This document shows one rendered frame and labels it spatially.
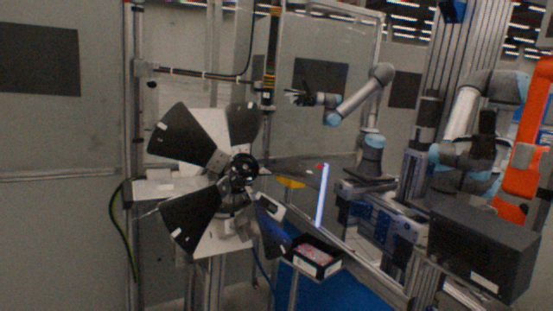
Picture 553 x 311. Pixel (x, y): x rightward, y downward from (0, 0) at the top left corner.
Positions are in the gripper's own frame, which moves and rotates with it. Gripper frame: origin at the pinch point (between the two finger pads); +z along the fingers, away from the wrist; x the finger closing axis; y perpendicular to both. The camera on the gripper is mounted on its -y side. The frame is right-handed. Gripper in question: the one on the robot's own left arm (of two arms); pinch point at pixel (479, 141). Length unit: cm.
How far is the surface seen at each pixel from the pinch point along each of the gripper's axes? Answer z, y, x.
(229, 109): 4, -7, 97
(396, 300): -4, 61, 21
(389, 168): -411, 106, 159
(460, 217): 3.8, 22.1, 2.3
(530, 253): 6.6, 27.1, -14.8
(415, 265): -3.4, 45.1, 15.3
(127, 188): 51, 20, 101
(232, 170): 25, 14, 75
